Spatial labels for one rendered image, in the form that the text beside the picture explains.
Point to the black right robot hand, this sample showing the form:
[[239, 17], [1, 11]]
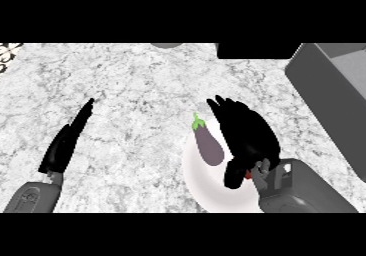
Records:
[[249, 133]]

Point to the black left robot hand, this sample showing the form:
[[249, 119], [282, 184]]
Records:
[[62, 146]]

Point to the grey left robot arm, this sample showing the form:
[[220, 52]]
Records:
[[34, 196]]

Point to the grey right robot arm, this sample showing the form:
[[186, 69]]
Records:
[[298, 190]]

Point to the purple eggplant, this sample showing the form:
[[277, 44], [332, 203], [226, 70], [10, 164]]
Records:
[[207, 143]]

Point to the white plate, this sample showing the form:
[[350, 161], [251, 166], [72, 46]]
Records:
[[209, 186]]

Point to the grey cardboard box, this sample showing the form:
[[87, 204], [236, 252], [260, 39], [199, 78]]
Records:
[[338, 106]]

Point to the black appliance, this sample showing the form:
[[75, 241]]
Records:
[[254, 50]]

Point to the black and white patterned mat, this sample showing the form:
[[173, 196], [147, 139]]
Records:
[[3, 58]]

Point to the grey round object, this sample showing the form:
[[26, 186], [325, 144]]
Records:
[[167, 45]]

